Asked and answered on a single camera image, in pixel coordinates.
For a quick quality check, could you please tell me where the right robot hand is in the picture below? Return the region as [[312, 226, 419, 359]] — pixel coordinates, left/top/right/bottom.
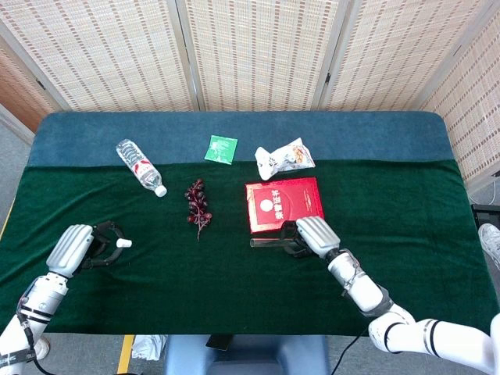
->
[[279, 216, 341, 259]]

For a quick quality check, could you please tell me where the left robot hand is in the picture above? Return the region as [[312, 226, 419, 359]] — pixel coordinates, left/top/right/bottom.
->
[[45, 220, 126, 279]]

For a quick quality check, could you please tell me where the transparent glass test tube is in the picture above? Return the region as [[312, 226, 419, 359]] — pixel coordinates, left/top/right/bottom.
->
[[249, 237, 286, 249]]

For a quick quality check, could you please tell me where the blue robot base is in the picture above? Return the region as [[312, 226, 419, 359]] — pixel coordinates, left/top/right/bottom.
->
[[162, 334, 331, 375]]

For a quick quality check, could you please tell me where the red certificate book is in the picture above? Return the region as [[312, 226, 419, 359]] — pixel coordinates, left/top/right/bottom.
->
[[245, 177, 325, 234]]

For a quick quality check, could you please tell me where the white crumpled snack bag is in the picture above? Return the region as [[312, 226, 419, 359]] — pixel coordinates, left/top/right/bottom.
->
[[254, 137, 316, 181]]

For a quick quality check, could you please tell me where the white sneaker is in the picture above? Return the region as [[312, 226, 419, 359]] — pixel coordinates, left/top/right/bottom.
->
[[477, 223, 500, 271], [35, 336, 51, 360]]

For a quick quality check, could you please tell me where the dark green velvet cloth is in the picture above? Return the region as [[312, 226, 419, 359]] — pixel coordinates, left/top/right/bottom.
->
[[0, 159, 493, 339]]

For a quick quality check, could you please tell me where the blue table cover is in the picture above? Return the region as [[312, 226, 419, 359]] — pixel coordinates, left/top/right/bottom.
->
[[27, 111, 458, 169]]

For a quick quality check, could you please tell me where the clear plastic water bottle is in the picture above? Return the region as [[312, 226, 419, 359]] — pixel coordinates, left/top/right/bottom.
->
[[115, 138, 168, 198]]

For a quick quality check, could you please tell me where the dark red grape bunch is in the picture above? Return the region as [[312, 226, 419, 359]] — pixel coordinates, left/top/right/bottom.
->
[[184, 178, 214, 241]]

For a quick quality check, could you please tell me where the white crumpled plastic bag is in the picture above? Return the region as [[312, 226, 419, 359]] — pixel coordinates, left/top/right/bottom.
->
[[131, 334, 167, 361]]

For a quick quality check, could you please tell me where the green paper packet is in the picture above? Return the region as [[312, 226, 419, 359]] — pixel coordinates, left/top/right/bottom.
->
[[203, 134, 238, 165]]

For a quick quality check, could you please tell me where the black box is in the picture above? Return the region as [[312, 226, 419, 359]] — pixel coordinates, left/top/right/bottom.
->
[[470, 202, 500, 235]]

